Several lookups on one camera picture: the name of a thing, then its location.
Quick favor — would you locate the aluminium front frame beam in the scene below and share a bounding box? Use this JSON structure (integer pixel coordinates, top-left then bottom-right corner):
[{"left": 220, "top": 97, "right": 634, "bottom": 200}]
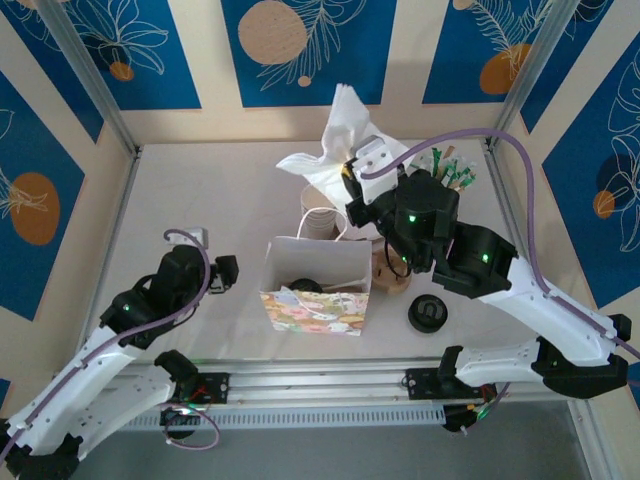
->
[{"left": 43, "top": 355, "right": 586, "bottom": 412}]

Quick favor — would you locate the stack of paper cups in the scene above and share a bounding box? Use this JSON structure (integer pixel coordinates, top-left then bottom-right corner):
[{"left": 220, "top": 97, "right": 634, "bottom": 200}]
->
[{"left": 299, "top": 185, "right": 346, "bottom": 239}]

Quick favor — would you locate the brown cardboard cup carrier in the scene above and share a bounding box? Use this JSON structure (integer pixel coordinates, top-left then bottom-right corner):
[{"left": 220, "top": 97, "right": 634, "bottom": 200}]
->
[{"left": 372, "top": 238, "right": 415, "bottom": 295}]

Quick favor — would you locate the white paper napkin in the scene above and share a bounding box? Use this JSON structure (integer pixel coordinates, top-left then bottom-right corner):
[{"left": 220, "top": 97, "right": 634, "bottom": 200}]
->
[{"left": 276, "top": 83, "right": 416, "bottom": 201}]

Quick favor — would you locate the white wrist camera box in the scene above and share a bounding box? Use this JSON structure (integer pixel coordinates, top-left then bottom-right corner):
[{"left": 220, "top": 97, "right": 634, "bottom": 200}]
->
[
  {"left": 169, "top": 227, "right": 208, "bottom": 247},
  {"left": 353, "top": 136, "right": 407, "bottom": 205}
]

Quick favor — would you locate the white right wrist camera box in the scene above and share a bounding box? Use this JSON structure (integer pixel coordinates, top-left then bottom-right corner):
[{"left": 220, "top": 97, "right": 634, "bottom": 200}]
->
[{"left": 353, "top": 136, "right": 407, "bottom": 205}]

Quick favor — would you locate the white printed paper bag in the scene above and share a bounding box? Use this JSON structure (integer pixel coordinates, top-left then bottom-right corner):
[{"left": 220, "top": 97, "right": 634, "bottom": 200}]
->
[{"left": 258, "top": 206, "right": 374, "bottom": 340}]

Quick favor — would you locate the thin black gripper wire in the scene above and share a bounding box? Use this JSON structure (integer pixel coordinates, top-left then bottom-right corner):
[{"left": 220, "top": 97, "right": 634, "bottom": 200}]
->
[{"left": 382, "top": 232, "right": 419, "bottom": 279}]

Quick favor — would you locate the aluminium frame post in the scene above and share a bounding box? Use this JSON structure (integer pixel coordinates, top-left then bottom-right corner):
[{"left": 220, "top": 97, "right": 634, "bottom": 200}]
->
[
  {"left": 37, "top": 0, "right": 141, "bottom": 157},
  {"left": 487, "top": 0, "right": 616, "bottom": 149}
]

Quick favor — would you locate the grey slotted cable duct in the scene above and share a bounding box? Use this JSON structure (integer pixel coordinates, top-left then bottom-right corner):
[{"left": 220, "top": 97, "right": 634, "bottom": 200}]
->
[{"left": 114, "top": 403, "right": 447, "bottom": 432}]

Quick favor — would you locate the wooden stir stick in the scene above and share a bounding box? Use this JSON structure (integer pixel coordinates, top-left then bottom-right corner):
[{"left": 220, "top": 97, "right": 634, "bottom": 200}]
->
[{"left": 439, "top": 145, "right": 457, "bottom": 181}]

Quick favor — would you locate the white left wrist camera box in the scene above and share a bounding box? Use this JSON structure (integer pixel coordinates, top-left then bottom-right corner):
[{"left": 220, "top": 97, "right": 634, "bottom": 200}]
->
[{"left": 169, "top": 227, "right": 208, "bottom": 247}]

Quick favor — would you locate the small circuit board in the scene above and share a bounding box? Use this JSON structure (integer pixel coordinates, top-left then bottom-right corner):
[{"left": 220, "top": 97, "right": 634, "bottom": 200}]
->
[
  {"left": 442, "top": 402, "right": 496, "bottom": 435},
  {"left": 159, "top": 399, "right": 209, "bottom": 427}
]

